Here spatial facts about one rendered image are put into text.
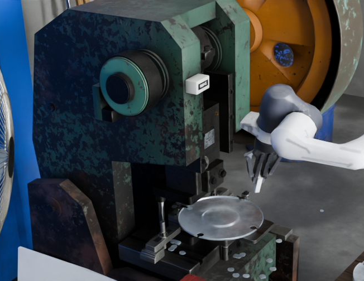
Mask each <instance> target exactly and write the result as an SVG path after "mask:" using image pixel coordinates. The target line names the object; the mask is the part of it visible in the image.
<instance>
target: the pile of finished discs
mask: <svg viewBox="0 0 364 281"><path fill-rule="evenodd" d="M352 281H364V261H363V263H358V264H357V265H356V267H355V268H354V271H353V280H352Z"/></svg>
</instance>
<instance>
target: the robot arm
mask: <svg viewBox="0 0 364 281"><path fill-rule="evenodd" d="M322 124H323V118H322V115H321V113H320V111H319V110H318V109H317V108H316V107H315V106H313V105H311V104H308V103H306V102H304V101H303V100H301V99H300V98H299V97H298V96H297V95H296V94H295V93H294V91H293V89H292V87H290V86H288V85H286V84H274V85H272V86H270V87H269V88H267V89H266V91H265V93H264V95H263V96H262V100H261V104H260V108H259V113H257V112H249V113H248V114H247V115H246V116H245V117H244V118H243V119H242V121H241V122H240V127H241V128H242V129H244V130H246V131H248V132H249V133H251V134H253V135H254V136H255V141H254V146H253V147H252V149H251V151H249V152H246V151H245V152H244V153H243V154H244V156H245V159H246V163H247V171H248V174H249V176H250V177H252V183H253V185H252V187H253V190H254V192H255V193H258V192H259V191H260V187H261V183H264V181H265V179H267V175H272V174H273V172H274V170H275V168H276V167H277V165H278V164H279V162H280V160H281V159H282V157H283V158H286V159H292V160H305V161H311V162H316V163H321V164H327V165H331V166H336V167H342V168H348V169H353V170H357V169H363V168H364V135H362V136H360V137H359V138H357V139H355V140H352V141H350V142H348V143H344V144H335V143H330V142H325V141H322V140H317V139H313V138H314V136H316V135H317V133H318V132H319V130H320V128H321V127H322ZM252 155H254V156H255V157H256V160H255V164H254V167H253V169H252V161H251V159H252ZM261 165H262V166H261ZM260 169H261V171H260Z"/></svg>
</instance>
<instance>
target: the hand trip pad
mask: <svg viewBox="0 0 364 281"><path fill-rule="evenodd" d="M180 281H205V280H204V279H203V278H200V277H197V276H195V275H192V274H187V275H185V276H184V277H183V278H182V279H181V280H180Z"/></svg>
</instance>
